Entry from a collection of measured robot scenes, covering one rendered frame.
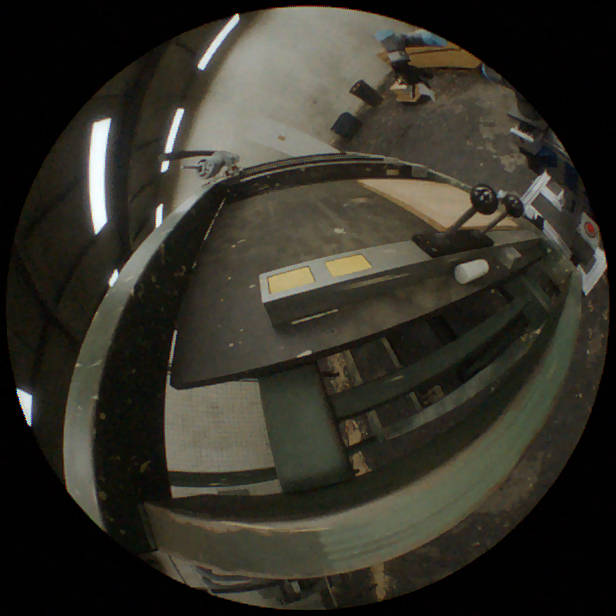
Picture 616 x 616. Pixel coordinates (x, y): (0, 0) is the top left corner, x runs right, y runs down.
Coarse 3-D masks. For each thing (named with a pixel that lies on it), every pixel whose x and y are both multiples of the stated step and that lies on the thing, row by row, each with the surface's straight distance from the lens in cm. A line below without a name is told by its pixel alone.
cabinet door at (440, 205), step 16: (384, 192) 64; (400, 192) 68; (416, 192) 73; (432, 192) 80; (448, 192) 91; (464, 192) 107; (416, 208) 53; (432, 208) 58; (448, 208) 64; (464, 208) 73; (432, 224) 49; (448, 224) 49; (464, 224) 54; (480, 224) 62; (512, 224) 90
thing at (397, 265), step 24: (504, 240) 52; (528, 240) 73; (312, 264) 23; (384, 264) 24; (408, 264) 25; (432, 264) 28; (456, 264) 34; (264, 288) 21; (312, 288) 20; (336, 288) 21; (360, 288) 23; (384, 288) 25; (288, 312) 22; (312, 312) 23
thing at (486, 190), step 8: (480, 184) 25; (472, 192) 25; (480, 192) 24; (488, 192) 25; (472, 200) 25; (480, 200) 24; (488, 200) 24; (496, 200) 25; (472, 208) 26; (480, 208) 25; (488, 208) 25; (496, 208) 25; (464, 216) 27; (456, 224) 28; (448, 232) 29; (440, 240) 30; (448, 240) 31
